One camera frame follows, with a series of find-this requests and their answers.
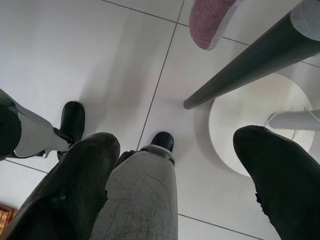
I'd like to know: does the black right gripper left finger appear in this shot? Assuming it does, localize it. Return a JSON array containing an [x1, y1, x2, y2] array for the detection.
[[7, 132, 121, 240]]

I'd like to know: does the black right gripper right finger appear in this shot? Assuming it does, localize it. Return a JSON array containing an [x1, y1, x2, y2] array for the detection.
[[232, 125, 320, 240]]

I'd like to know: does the grey robot left leg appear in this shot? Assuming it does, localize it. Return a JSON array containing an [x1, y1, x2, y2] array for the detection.
[[0, 87, 87, 162]]

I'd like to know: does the grey robot leg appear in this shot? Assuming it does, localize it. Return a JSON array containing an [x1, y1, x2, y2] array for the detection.
[[88, 131, 180, 240], [0, 87, 87, 162]]

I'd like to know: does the orange patterned rug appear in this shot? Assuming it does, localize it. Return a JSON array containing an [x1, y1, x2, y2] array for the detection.
[[0, 203, 20, 235]]

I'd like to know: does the grey robot right leg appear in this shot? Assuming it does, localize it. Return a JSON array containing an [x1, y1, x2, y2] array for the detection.
[[88, 131, 180, 240]]

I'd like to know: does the white round lamp base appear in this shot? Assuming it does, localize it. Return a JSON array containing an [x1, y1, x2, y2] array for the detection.
[[208, 72, 316, 178]]

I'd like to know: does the dark grey metal pole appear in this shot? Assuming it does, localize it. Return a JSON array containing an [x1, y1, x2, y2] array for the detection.
[[183, 12, 320, 111]]

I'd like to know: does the pink fuzzy slipper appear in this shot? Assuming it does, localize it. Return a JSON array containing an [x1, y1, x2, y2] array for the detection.
[[188, 0, 247, 51]]

